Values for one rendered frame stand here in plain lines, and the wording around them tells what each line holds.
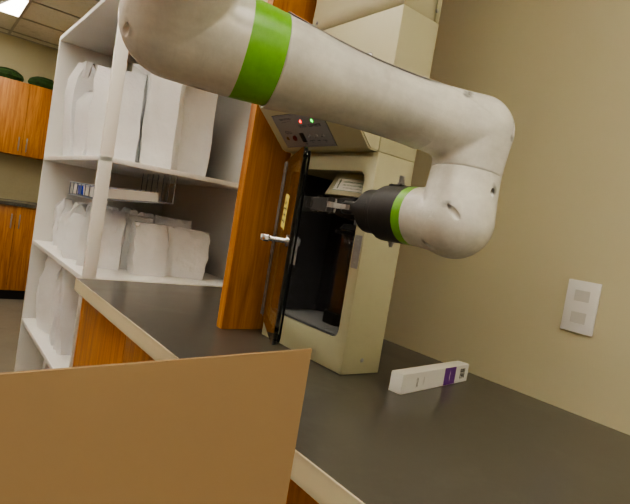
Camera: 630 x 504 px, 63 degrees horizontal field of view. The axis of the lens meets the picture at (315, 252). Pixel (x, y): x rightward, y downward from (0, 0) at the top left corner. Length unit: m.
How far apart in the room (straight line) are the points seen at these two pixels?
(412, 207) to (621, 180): 0.61
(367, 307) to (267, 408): 0.88
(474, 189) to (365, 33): 0.59
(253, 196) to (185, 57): 0.76
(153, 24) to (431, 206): 0.41
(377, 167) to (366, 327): 0.34
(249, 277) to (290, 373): 1.12
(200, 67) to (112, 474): 0.48
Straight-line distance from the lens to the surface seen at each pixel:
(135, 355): 1.37
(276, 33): 0.62
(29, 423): 0.19
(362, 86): 0.66
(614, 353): 1.25
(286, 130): 1.24
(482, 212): 0.73
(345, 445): 0.78
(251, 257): 1.34
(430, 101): 0.70
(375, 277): 1.10
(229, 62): 0.61
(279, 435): 0.25
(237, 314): 1.36
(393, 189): 0.82
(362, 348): 1.13
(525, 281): 1.33
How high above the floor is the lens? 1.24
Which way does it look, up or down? 3 degrees down
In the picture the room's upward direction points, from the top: 9 degrees clockwise
